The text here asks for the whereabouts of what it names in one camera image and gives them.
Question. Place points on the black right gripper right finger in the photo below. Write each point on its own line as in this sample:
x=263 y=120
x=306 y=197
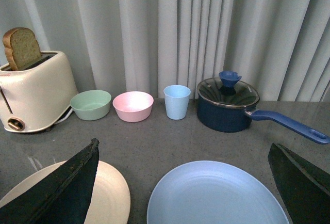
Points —
x=303 y=187

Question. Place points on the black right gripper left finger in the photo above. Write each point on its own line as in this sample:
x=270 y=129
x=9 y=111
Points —
x=64 y=196

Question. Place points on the cream plate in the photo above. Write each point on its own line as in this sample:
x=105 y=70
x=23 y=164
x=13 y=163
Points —
x=110 y=202

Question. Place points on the light blue plate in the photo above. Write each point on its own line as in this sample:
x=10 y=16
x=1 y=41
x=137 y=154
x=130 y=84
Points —
x=212 y=192

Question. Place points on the green bowl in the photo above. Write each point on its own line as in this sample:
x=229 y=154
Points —
x=91 y=105

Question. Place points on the cream toaster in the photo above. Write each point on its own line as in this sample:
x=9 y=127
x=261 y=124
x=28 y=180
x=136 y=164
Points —
x=34 y=99

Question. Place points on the pink bowl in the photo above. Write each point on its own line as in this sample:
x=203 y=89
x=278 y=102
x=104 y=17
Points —
x=133 y=106

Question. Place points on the dark blue saucepan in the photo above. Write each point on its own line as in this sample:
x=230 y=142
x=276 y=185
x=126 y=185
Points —
x=231 y=120

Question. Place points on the glass pot lid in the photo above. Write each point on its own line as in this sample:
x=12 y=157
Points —
x=228 y=90

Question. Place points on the light blue cup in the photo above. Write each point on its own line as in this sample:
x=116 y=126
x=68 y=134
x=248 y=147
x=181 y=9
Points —
x=176 y=101

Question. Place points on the bread slice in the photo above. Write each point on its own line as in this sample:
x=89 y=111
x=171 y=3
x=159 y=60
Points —
x=21 y=48

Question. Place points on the grey curtain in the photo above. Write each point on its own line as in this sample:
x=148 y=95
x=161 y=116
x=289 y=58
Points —
x=281 y=47

